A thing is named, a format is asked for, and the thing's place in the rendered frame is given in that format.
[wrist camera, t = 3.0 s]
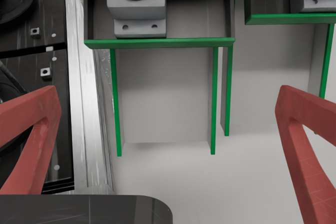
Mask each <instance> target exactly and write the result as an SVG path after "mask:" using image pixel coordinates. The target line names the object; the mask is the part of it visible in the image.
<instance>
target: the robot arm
mask: <svg viewBox="0 0 336 224"><path fill-rule="evenodd" d="M274 112H275V117H276V122H277V126H278V131H279V135H280V140H281V144H282V148H283V152H284V155H285V159H286V163H287V166H288V170H289V173H290V177H291V180H292V184H293V187H294V191H295V195H296V198H297V202H298V205H299V209H300V212H301V216H302V219H303V223H304V224H336V189H335V187H334V186H333V184H332V183H331V181H330V179H329V178H328V176H327V175H326V173H325V172H324V170H323V168H322V167H321V165H320V163H319V161H318V158H317V156H316V154H315V152H314V150H313V148H312V145H311V143H310V141H309V139H308V137H307V134H306V132H305V130H304V127H303V125H304V126H306V127H307V128H309V129H310V130H312V131H313V132H315V133H316V134H318V135H319V136H320V137H322V138H323V139H325V140H326V141H328V142H329V143H331V144H332V145H334V146H335V147H336V103H334V102H331V101H329V100H326V99H324V98H321V97H318V96H316V95H313V94H310V93H308V92H305V91H302V90H300V89H297V88H295V87H292V86H289V85H282V86H281V87H280V90H279V94H278V97H277V101H276V105H275V110H274ZM61 113H62V109H61V105H60V101H59V97H58V94H57V90H56V87H55V86H54V85H48V86H45V87H43V88H40V89H37V90H35V91H32V92H30V93H27V94H24V95H22V96H19V97H17V98H14V99H11V100H9V101H6V102H4V103H1V104H0V147H2V146H3V145H5V144H6V143H8V142H9V141H11V140H12V139H13V138H15V137H16V136H18V135H19V134H21V133H22V132H24V131H25V130H26V129H28V128H29V127H31V126H32V125H33V128H32V131H31V133H30V135H29V137H28V139H27V142H26V144H25V146H24V148H23V150H22V153H21V155H20V157H19V159H18V161H17V163H16V165H15V167H14V169H13V171H12V172H11V174H10V175H9V177H8V179H7V180H6V182H5V183H4V185H3V186H2V188H1V189H0V224H173V214H172V211H171V209H170V208H169V207H168V206H167V205H166V204H165V203H164V202H162V201H161V200H159V199H156V198H154V197H150V196H145V195H114V194H41V192H42V188H43V185H44V181H45V178H46V174H47V170H48V167H49V163H50V160H51V156H52V153H53V149H54V145H55V141H56V136H57V132H58V127H59V122H60V118H61Z"/></svg>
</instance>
